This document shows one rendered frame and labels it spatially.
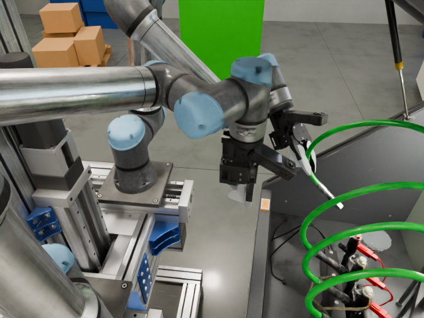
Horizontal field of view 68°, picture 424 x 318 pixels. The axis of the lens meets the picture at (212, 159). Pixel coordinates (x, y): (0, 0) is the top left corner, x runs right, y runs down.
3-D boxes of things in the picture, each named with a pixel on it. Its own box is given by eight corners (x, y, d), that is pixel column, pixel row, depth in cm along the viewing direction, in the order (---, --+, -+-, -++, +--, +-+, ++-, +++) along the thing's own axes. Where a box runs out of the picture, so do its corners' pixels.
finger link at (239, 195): (228, 203, 79) (229, 175, 73) (252, 207, 78) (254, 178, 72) (226, 212, 76) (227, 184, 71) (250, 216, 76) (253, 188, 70)
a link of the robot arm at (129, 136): (106, 166, 103) (97, 131, 95) (125, 142, 113) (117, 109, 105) (141, 171, 101) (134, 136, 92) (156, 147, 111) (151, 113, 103)
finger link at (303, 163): (296, 178, 92) (286, 149, 93) (313, 173, 88) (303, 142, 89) (290, 180, 90) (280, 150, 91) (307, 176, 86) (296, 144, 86)
